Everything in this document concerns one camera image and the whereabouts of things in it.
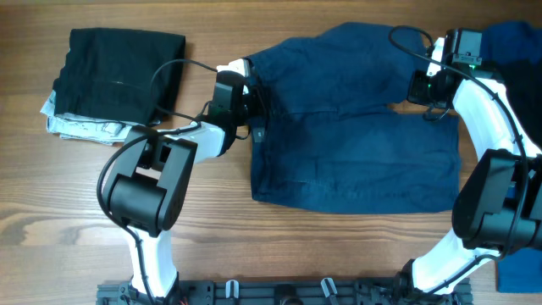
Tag navy blue shorts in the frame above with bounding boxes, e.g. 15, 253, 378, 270
248, 22, 461, 214

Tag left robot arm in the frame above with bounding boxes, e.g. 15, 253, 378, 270
97, 66, 263, 304

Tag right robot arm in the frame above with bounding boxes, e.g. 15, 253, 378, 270
390, 28, 541, 304

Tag folded light grey garment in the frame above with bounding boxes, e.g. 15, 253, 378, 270
41, 90, 163, 146

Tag folded black garment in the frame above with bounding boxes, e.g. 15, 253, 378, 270
53, 28, 185, 125

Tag blue t-shirt pile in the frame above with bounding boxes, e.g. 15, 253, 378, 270
481, 21, 541, 293

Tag left black cable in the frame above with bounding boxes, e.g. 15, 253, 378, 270
96, 58, 255, 305

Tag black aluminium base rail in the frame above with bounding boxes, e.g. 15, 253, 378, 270
96, 278, 473, 305

